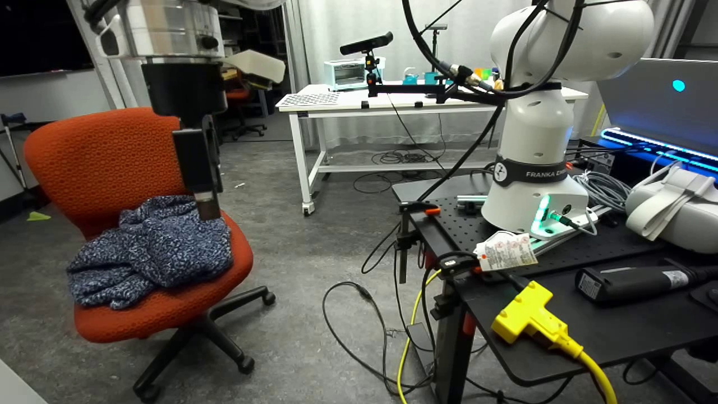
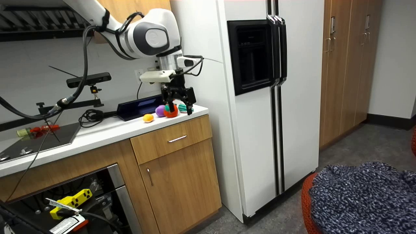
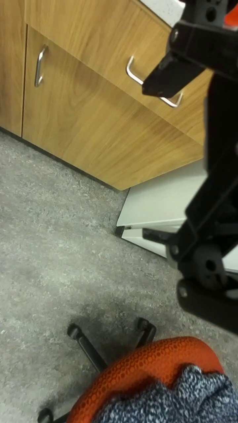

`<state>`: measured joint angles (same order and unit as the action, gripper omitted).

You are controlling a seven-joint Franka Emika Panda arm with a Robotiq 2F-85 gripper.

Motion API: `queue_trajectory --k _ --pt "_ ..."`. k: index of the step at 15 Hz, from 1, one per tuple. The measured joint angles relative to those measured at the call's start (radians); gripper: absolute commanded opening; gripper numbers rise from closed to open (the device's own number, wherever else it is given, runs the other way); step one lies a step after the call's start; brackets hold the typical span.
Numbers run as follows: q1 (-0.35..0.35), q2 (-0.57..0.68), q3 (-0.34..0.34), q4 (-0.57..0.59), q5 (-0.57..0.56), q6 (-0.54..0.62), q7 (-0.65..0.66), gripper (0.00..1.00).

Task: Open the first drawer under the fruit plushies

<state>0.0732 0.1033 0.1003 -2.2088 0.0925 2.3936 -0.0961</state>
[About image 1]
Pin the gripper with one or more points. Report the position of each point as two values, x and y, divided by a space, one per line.
185 90

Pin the grey laptop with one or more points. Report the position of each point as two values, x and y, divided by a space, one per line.
650 106

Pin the orange office chair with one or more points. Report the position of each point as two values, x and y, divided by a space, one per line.
101 157

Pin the white work table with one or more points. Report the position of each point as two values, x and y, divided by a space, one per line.
359 100

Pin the blue knitted sweater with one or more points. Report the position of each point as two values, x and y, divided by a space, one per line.
157 247

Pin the heap of colourful toys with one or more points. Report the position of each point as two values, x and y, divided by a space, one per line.
487 76

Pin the white toaster oven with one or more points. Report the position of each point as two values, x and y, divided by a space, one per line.
345 74

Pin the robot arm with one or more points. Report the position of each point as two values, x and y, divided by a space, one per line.
538 146

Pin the yellow green paper scrap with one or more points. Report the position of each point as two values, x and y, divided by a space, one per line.
38 216

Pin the black box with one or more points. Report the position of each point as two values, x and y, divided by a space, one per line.
595 157

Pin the black power brick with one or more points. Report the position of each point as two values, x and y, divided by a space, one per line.
622 283

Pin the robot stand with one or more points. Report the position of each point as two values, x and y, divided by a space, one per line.
617 331

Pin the white headset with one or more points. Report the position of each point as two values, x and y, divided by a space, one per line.
673 207

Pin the white perforated tray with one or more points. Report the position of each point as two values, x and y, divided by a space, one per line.
309 99

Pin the white warning tag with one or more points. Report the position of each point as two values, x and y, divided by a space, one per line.
505 252

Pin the camera on mount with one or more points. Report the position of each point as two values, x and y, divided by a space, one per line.
367 44

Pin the blackboard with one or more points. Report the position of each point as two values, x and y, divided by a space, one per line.
39 33

